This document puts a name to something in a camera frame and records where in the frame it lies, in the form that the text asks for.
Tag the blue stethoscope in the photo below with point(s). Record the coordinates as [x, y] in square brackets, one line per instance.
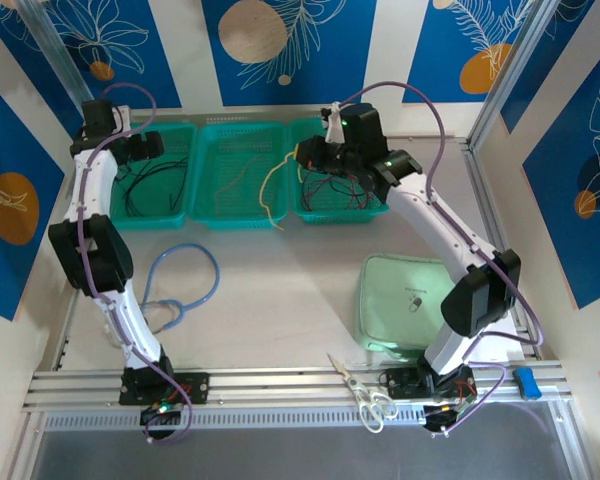
[217, 272]

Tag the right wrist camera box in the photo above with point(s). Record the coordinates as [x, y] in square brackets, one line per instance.
[334, 127]

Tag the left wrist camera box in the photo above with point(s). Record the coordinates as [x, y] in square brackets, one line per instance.
[124, 116]

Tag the black controller board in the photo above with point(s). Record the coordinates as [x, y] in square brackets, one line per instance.
[437, 417]
[172, 415]

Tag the mint green zip pouch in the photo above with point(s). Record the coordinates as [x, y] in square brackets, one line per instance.
[395, 300]

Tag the blue plastic clip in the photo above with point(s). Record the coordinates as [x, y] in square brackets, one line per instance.
[527, 385]

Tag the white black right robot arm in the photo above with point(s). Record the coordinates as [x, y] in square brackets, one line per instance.
[430, 220]

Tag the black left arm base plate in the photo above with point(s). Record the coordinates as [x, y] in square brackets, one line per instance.
[195, 387]

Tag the aluminium corner post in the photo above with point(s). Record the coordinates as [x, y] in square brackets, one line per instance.
[517, 60]
[62, 60]

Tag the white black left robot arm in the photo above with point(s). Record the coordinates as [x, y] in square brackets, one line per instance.
[92, 190]

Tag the grey metal panel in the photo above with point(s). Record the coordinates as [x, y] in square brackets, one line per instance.
[300, 455]

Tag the aluminium front rail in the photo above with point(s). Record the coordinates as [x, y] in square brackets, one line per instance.
[280, 387]

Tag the teal plastic mesh basket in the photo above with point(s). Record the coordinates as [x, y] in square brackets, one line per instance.
[340, 215]
[150, 215]
[230, 210]

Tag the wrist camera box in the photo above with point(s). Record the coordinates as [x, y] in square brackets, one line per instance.
[334, 127]
[124, 116]

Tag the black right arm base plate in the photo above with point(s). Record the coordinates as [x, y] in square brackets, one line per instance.
[400, 385]

